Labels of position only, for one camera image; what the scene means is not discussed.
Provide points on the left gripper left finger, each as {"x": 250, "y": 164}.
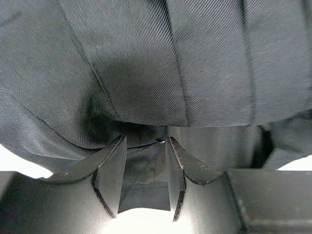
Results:
{"x": 106, "y": 168}

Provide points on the black pleated skirt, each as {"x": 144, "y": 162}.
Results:
{"x": 224, "y": 77}

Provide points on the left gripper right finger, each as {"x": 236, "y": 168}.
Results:
{"x": 181, "y": 166}

